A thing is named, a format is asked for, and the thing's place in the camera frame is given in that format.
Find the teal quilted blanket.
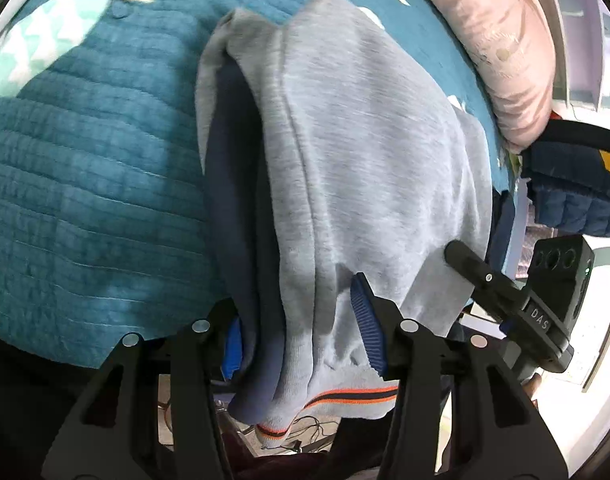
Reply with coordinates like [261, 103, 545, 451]
[0, 0, 511, 370]

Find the lilac bed headboard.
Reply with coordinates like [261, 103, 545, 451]
[535, 0, 610, 111]

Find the grey sweater with orange stripes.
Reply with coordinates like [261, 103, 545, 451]
[195, 0, 494, 452]

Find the navy quilted jacket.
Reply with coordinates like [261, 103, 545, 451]
[521, 122, 610, 239]

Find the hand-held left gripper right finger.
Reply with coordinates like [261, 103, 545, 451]
[349, 272, 570, 480]

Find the black cable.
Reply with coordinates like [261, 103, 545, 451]
[280, 412, 338, 453]

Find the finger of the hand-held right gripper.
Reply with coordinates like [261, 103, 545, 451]
[443, 240, 525, 322]

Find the pink pillow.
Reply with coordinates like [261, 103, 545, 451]
[400, 0, 559, 155]

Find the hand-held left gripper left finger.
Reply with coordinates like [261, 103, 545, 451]
[41, 304, 247, 480]

